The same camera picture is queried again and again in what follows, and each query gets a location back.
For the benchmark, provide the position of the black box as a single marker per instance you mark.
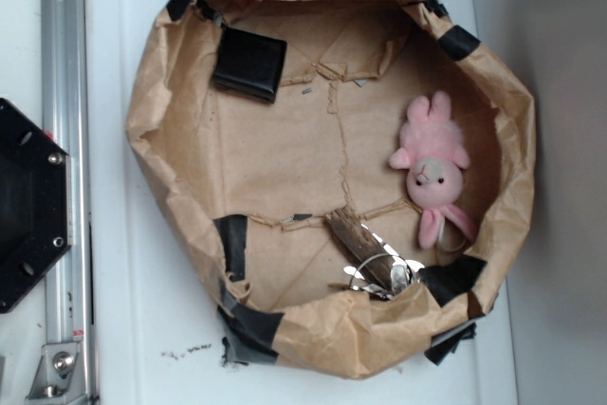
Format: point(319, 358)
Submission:
point(250, 64)

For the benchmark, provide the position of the metal corner bracket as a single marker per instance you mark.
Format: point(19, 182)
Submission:
point(59, 378)

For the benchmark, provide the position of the brown paper bag bin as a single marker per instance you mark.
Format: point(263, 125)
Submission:
point(245, 184)

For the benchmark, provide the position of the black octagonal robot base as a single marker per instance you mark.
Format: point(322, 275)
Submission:
point(34, 205)

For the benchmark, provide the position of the aluminium profile rail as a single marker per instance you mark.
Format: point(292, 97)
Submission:
point(69, 289)

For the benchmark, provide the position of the brown wooden stick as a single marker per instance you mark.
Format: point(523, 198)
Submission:
point(371, 268)

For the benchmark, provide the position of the pink plush bunny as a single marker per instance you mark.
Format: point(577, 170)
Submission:
point(431, 149)

